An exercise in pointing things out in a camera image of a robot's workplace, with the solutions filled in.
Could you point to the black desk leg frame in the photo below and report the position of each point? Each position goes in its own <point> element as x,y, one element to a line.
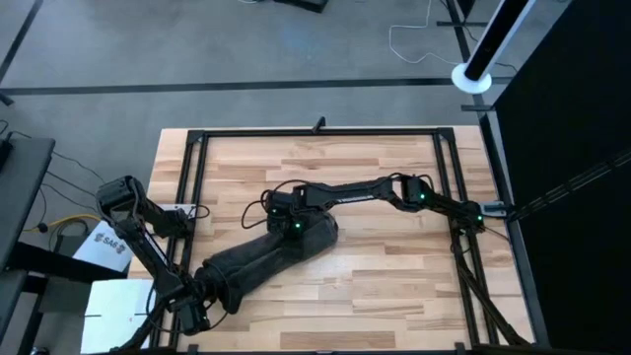
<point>59,263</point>

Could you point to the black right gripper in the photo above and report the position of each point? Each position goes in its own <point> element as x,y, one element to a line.
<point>291,229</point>

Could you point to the dark grey terry towel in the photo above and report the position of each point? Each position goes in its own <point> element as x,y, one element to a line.
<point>256,261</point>

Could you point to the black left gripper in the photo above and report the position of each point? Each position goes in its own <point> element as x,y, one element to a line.
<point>182,295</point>

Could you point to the small black frame bracket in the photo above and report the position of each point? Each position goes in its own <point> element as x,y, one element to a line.
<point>319,124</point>

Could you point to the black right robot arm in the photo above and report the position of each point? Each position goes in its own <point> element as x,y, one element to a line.
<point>345,193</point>

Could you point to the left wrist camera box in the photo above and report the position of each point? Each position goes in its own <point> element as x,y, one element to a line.
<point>194,318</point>

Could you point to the black metal table frame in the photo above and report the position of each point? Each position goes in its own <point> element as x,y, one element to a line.
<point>394,131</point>

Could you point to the white printed paper sheet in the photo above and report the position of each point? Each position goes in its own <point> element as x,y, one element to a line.
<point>106,249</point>

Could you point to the black floor equipment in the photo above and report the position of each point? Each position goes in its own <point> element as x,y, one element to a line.
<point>303,4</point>

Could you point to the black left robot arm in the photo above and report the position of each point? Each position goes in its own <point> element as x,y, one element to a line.
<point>148,251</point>

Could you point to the black and white pole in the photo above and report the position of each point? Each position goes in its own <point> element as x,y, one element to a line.
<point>493,34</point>

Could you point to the black partition wall panel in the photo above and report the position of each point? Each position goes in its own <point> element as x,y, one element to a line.
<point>572,123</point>

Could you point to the dark grey side desk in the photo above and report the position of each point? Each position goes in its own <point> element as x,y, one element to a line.
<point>24,197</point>

